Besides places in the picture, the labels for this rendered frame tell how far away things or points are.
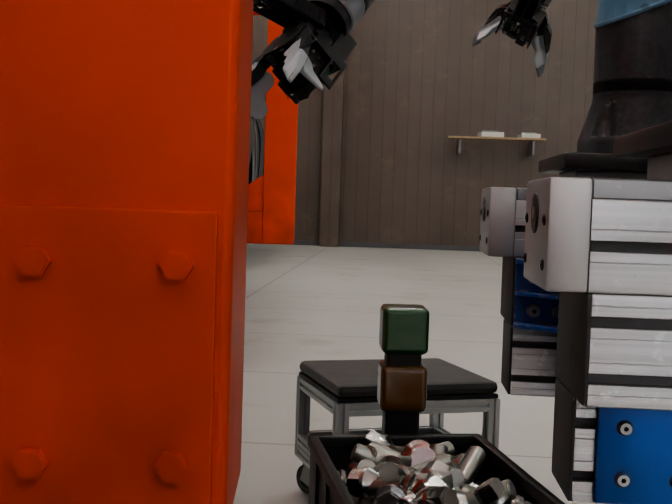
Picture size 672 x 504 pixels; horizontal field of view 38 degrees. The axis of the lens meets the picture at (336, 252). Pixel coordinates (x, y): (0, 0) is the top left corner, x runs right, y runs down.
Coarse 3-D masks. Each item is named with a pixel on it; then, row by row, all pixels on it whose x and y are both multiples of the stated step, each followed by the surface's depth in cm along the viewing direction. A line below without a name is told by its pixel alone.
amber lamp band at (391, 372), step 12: (384, 372) 82; (396, 372) 82; (408, 372) 82; (420, 372) 82; (384, 384) 82; (396, 384) 82; (408, 384) 82; (420, 384) 82; (384, 396) 82; (396, 396) 82; (408, 396) 82; (420, 396) 82; (384, 408) 82; (396, 408) 82; (408, 408) 82; (420, 408) 82
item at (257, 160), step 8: (256, 120) 1269; (256, 128) 1190; (256, 136) 1189; (264, 136) 1329; (256, 144) 1188; (264, 144) 1320; (256, 152) 1187; (256, 160) 1186; (256, 168) 1185; (256, 176) 1183
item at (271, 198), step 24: (288, 96) 478; (288, 120) 479; (288, 144) 480; (264, 168) 480; (288, 168) 480; (264, 192) 480; (288, 192) 481; (264, 216) 481; (288, 216) 482; (264, 240) 482; (288, 240) 482
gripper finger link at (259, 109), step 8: (256, 64) 126; (256, 72) 125; (264, 72) 127; (256, 80) 126; (264, 80) 127; (272, 80) 128; (256, 88) 127; (264, 88) 128; (256, 96) 127; (264, 96) 128; (256, 104) 128; (264, 104) 128; (256, 112) 128; (264, 112) 128
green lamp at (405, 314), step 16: (384, 304) 85; (400, 304) 85; (416, 304) 85; (384, 320) 82; (400, 320) 82; (416, 320) 82; (384, 336) 82; (400, 336) 82; (416, 336) 82; (384, 352) 82; (400, 352) 82; (416, 352) 82
